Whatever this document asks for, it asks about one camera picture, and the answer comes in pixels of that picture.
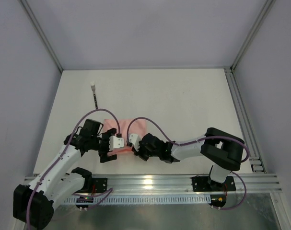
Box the pink cloth napkin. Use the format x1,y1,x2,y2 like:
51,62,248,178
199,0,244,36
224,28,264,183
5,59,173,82
103,119,147,155

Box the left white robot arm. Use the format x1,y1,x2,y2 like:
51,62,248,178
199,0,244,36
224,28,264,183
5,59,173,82
13,119,116,230

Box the left small controller board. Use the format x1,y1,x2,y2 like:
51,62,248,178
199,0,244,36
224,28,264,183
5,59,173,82
76,197,93,211

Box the small controller board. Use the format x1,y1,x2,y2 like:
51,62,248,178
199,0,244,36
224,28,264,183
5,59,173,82
76,197,93,211
209,194,227,210

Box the right small controller board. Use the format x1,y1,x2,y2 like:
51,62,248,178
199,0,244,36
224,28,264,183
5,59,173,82
209,194,227,210

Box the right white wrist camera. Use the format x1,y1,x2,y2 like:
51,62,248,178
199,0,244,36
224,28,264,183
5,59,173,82
128,133,141,149

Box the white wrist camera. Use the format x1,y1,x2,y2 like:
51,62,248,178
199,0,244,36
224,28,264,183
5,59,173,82
109,136,125,151
128,133,141,149

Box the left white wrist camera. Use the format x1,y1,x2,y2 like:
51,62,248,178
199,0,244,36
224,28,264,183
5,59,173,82
109,136,125,151

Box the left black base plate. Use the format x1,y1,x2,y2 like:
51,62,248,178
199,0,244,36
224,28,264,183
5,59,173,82
76,177,108,194

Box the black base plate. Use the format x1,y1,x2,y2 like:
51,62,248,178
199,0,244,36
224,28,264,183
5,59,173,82
191,175,236,192
76,177,108,194

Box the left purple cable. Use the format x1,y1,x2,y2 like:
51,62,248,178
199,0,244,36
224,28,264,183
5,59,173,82
25,108,123,226

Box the purple cable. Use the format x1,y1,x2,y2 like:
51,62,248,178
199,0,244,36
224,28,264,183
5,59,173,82
126,116,250,211
25,108,123,226

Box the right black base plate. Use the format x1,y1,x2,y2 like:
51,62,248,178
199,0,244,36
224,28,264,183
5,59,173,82
191,175,236,192

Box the slotted cable duct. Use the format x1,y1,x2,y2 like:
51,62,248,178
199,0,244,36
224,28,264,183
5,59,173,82
62,194,210,205

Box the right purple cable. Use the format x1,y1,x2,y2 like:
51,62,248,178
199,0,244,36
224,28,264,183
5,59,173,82
126,116,250,211

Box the right side aluminium rail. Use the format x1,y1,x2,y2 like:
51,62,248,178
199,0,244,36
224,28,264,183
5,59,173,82
224,68,267,173

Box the aluminium rail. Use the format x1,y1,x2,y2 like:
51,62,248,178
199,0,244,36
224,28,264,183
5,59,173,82
19,173,282,196
224,68,267,173

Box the front aluminium rail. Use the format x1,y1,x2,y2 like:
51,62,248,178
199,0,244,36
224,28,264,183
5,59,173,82
19,173,282,196

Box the left corner aluminium post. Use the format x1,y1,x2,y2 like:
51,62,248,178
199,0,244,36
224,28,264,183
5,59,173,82
18,0,64,73

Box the corner aluminium post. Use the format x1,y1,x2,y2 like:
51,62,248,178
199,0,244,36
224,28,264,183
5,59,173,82
230,0,276,72
18,0,64,73

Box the right corner aluminium post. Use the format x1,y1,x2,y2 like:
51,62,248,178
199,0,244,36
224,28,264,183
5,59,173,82
230,0,276,72

